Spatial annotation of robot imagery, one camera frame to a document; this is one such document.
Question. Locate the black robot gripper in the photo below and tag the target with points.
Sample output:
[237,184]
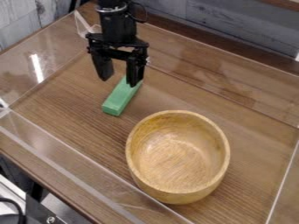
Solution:
[117,43]

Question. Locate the green rectangular block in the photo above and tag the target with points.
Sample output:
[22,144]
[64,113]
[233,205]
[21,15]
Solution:
[118,98]

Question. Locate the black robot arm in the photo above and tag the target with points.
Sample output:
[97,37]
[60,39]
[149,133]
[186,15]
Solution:
[120,4]

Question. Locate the brown wooden bowl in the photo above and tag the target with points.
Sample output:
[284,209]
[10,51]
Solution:
[177,156]

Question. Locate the clear acrylic corner bracket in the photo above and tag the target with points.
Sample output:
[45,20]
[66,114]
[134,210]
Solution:
[84,28]

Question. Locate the black metal bracket with screw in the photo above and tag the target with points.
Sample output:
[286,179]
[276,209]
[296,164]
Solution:
[37,214]

